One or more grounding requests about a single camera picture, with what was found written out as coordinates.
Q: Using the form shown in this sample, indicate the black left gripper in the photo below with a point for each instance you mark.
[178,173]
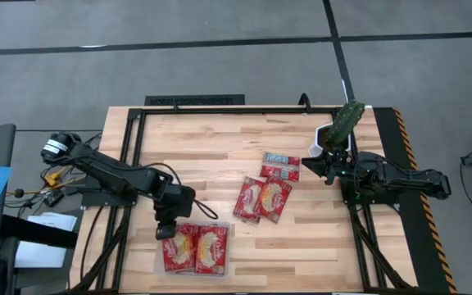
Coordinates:
[174,202]

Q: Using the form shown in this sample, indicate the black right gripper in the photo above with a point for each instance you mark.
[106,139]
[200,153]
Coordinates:
[333,167]

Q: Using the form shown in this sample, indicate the red popcorn bag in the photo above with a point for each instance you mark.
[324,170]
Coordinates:
[247,198]
[178,250]
[281,168]
[211,250]
[275,198]

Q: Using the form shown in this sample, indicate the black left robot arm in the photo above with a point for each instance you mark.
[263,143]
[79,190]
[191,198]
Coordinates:
[105,168]

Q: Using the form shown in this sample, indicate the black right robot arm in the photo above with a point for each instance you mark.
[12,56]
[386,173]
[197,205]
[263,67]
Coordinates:
[408,178]

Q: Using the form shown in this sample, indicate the white plant pot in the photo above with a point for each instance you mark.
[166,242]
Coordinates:
[317,141]

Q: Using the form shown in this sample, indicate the green cactus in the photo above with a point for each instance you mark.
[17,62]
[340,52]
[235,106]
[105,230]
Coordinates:
[344,123]

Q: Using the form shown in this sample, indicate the clear plastic basket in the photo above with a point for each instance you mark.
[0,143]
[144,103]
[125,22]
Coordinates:
[232,246]

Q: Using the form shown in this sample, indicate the black mat with hazard stripe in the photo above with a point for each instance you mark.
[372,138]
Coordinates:
[387,131]

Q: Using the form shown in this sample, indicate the white paper sheets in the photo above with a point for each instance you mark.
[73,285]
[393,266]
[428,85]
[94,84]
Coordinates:
[51,221]

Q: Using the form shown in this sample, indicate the small black box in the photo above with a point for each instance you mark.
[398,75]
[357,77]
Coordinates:
[53,198]

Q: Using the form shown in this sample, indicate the black bar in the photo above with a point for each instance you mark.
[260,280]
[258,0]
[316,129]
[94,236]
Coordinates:
[35,231]

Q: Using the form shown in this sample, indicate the black floor vent grille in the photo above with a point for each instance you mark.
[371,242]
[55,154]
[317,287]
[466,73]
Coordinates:
[195,100]

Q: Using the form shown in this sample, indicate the black round knob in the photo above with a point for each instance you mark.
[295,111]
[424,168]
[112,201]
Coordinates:
[19,193]

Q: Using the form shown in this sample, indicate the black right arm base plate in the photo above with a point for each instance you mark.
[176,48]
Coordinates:
[383,198]

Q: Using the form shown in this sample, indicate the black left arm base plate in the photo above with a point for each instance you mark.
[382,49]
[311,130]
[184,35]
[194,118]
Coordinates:
[96,198]

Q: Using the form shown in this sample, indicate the black metal table frame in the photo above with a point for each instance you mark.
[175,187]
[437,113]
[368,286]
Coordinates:
[240,110]

